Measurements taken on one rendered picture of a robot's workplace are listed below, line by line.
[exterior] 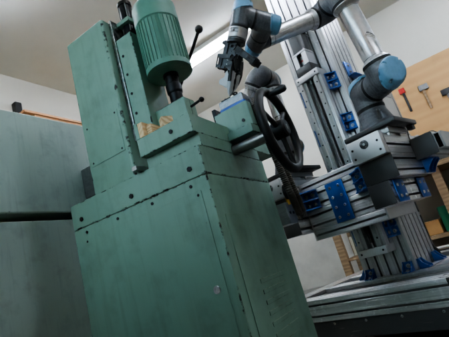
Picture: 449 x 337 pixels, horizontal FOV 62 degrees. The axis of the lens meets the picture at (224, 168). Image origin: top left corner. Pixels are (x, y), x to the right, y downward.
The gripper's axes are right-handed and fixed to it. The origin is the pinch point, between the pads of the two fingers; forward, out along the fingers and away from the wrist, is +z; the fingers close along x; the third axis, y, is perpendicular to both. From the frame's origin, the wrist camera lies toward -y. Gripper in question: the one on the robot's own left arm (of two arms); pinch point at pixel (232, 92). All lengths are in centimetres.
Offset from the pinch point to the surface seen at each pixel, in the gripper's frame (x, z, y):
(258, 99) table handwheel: 23.3, 7.4, -24.0
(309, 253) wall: -320, 108, 54
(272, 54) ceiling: -278, -117, 127
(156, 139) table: 33.4, 23.7, 2.9
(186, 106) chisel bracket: 13.7, 9.2, 9.2
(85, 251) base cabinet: 33, 65, 26
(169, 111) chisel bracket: 14.2, 11.8, 16.3
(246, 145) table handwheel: 12.3, 20.0, -16.9
